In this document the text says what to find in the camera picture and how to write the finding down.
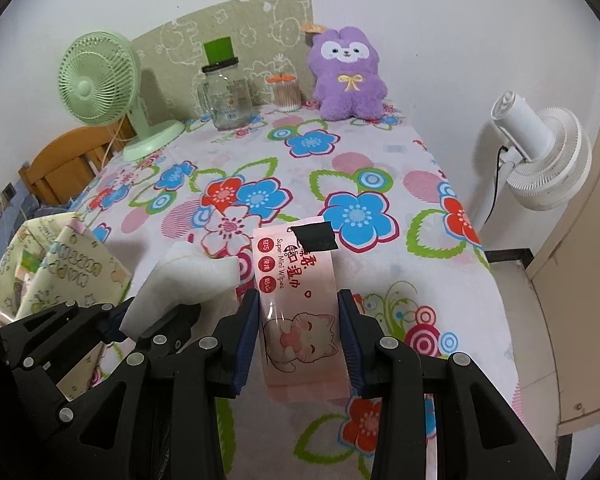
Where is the beige door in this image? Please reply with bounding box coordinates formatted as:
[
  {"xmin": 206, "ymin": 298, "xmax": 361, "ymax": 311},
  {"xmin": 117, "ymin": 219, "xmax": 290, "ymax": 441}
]
[{"xmin": 525, "ymin": 40, "xmax": 600, "ymax": 436}]

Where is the glass jar with black lid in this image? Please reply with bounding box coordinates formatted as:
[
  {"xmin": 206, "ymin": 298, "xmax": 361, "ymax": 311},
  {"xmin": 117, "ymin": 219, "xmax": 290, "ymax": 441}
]
[{"xmin": 196, "ymin": 60, "xmax": 253, "ymax": 131}]

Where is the floral tablecloth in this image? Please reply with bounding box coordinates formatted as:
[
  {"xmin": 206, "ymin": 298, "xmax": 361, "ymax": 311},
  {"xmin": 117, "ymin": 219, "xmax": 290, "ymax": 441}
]
[{"xmin": 0, "ymin": 102, "xmax": 523, "ymax": 480}]

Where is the wooden chair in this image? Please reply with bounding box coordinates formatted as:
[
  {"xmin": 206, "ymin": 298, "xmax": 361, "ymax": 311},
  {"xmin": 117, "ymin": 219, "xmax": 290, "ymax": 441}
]
[{"xmin": 19, "ymin": 125, "xmax": 136, "ymax": 207}]

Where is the white soft tissue pack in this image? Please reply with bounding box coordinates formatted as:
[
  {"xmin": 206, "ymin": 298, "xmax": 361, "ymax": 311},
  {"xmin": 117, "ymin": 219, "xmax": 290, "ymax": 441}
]
[{"xmin": 119, "ymin": 242, "xmax": 241, "ymax": 336}]

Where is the pink wet wipes packet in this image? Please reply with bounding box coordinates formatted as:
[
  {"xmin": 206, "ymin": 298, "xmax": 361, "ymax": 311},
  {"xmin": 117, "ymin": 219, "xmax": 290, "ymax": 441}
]
[{"xmin": 251, "ymin": 217, "xmax": 351, "ymax": 403}]

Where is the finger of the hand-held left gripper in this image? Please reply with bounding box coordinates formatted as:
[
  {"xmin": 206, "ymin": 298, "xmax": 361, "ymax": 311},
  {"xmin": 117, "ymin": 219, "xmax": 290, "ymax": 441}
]
[
  {"xmin": 0, "ymin": 299, "xmax": 136, "ymax": 441},
  {"xmin": 137, "ymin": 302, "xmax": 203, "ymax": 358}
]

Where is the cotton swab jar orange lid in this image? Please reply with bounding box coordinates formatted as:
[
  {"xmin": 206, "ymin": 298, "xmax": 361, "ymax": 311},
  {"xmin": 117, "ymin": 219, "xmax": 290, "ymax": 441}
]
[{"xmin": 266, "ymin": 74, "xmax": 301, "ymax": 112}]

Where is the green patterned board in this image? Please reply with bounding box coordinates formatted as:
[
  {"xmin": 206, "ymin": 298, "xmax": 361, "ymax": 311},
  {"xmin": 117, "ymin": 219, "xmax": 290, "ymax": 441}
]
[{"xmin": 130, "ymin": 0, "xmax": 315, "ymax": 126}]

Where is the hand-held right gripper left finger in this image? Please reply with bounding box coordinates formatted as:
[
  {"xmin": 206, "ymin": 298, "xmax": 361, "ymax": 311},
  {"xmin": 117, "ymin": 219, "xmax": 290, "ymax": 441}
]
[{"xmin": 62, "ymin": 289, "xmax": 261, "ymax": 480}]

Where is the black fan cable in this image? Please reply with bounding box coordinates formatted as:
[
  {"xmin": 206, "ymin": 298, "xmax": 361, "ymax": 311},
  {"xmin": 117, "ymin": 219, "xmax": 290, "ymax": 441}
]
[{"xmin": 482, "ymin": 145, "xmax": 511, "ymax": 226}]

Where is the purple plush toy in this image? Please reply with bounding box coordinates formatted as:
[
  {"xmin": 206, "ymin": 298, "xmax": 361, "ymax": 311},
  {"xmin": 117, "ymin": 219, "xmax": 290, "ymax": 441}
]
[{"xmin": 302, "ymin": 22, "xmax": 388, "ymax": 122}]

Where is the yellow patterned storage box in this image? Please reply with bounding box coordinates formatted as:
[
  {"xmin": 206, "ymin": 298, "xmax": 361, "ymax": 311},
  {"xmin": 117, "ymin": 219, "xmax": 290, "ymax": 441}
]
[{"xmin": 0, "ymin": 212, "xmax": 133, "ymax": 401}]

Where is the white standing fan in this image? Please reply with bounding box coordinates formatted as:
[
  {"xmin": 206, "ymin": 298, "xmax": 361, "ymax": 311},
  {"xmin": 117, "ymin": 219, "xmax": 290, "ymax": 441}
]
[{"xmin": 472, "ymin": 91, "xmax": 593, "ymax": 241}]

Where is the green desk fan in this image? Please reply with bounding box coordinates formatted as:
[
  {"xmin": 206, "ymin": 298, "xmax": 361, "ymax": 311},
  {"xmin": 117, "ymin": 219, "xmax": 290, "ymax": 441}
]
[{"xmin": 58, "ymin": 30, "xmax": 186, "ymax": 162}]

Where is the cream fan cable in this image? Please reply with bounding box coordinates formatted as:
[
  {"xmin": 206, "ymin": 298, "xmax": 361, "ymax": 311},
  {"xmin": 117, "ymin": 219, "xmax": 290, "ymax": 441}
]
[{"xmin": 100, "ymin": 117, "xmax": 126, "ymax": 168}]

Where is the green square card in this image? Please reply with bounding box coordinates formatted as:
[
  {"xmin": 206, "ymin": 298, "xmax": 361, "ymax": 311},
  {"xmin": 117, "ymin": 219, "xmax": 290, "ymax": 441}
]
[{"xmin": 203, "ymin": 36, "xmax": 233, "ymax": 67}]

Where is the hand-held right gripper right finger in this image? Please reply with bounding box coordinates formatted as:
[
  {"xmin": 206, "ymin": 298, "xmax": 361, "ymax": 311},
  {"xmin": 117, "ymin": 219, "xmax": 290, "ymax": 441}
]
[{"xmin": 337, "ymin": 289, "xmax": 546, "ymax": 480}]

